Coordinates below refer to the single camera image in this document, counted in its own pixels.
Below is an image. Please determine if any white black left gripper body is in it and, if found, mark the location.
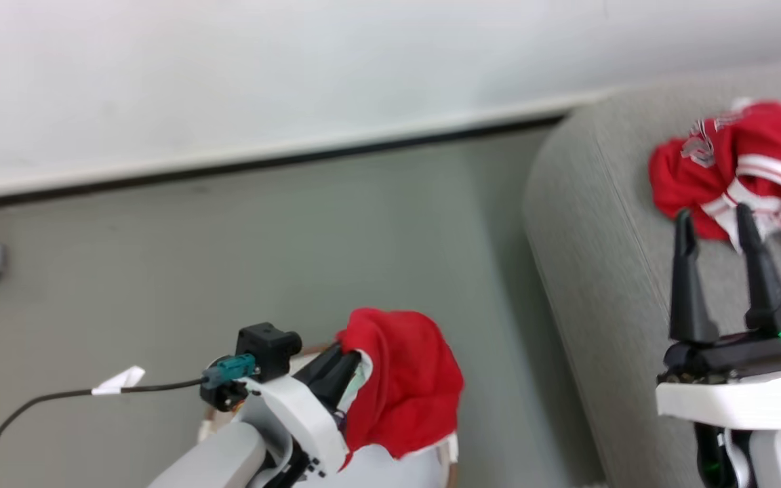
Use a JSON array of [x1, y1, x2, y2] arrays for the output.
[[236, 374, 352, 488]]

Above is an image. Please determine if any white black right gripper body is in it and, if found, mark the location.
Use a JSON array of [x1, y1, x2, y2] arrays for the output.
[[655, 322, 781, 432]]

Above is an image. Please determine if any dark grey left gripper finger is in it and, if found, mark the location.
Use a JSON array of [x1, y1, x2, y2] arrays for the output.
[[308, 351, 363, 415], [293, 342, 345, 388]]

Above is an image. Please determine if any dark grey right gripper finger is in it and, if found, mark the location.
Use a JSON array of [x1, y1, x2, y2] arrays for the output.
[[668, 208, 720, 345], [735, 203, 781, 334]]

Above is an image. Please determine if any red garment with white trim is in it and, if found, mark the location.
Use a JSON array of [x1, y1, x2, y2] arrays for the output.
[[334, 308, 465, 470]]

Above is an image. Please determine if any red jersey with number print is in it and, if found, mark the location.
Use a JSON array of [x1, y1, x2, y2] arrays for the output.
[[647, 97, 781, 272]]

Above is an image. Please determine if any grey fabric sofa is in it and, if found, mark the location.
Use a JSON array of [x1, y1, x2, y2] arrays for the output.
[[523, 60, 781, 488]]

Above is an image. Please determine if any white laundry basket brown rim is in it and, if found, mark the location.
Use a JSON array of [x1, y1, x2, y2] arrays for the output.
[[197, 342, 460, 488]]

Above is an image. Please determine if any white and black baseboard strip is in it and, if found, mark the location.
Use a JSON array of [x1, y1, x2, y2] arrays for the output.
[[0, 85, 618, 212]]

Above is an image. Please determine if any teal cable connector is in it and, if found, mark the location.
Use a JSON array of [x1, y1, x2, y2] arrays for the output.
[[201, 353, 258, 391]]

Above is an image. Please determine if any white cable tag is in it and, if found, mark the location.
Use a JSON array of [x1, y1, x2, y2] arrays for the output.
[[91, 366, 146, 396]]

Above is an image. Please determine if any thin black cable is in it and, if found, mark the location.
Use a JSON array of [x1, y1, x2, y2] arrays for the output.
[[0, 377, 207, 488]]

